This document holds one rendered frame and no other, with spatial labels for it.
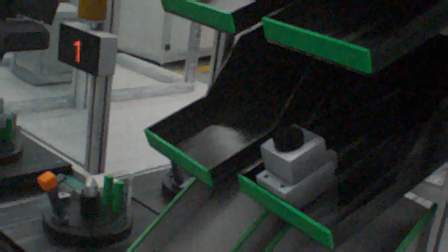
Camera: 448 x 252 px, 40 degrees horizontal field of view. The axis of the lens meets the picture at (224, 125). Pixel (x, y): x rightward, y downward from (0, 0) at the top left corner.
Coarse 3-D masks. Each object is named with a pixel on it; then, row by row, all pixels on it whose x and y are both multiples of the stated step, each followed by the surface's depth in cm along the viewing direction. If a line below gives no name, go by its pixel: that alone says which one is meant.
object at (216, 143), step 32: (256, 32) 77; (224, 64) 76; (256, 64) 79; (288, 64) 82; (320, 64) 68; (224, 96) 78; (256, 96) 77; (288, 96) 76; (320, 96) 69; (160, 128) 73; (192, 128) 74; (224, 128) 73; (256, 128) 71; (192, 160) 65; (224, 160) 64
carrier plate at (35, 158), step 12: (24, 144) 126; (36, 144) 127; (24, 156) 120; (36, 156) 121; (48, 156) 122; (0, 168) 113; (12, 168) 114; (24, 168) 115; (36, 168) 116; (48, 168) 116; (60, 168) 118; (0, 180) 109; (12, 180) 111; (24, 180) 113; (36, 180) 115
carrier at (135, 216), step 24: (72, 192) 108; (96, 192) 96; (120, 192) 98; (0, 216) 97; (24, 216) 98; (48, 216) 95; (72, 216) 96; (96, 216) 97; (120, 216) 98; (144, 216) 103; (24, 240) 91; (48, 240) 92; (72, 240) 91; (96, 240) 91; (120, 240) 94
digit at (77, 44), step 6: (72, 30) 109; (72, 36) 109; (78, 36) 108; (84, 36) 107; (72, 42) 110; (78, 42) 108; (84, 42) 107; (72, 48) 110; (78, 48) 109; (84, 48) 107; (72, 54) 110; (78, 54) 109; (84, 54) 108; (72, 60) 110; (78, 60) 109; (78, 66) 109
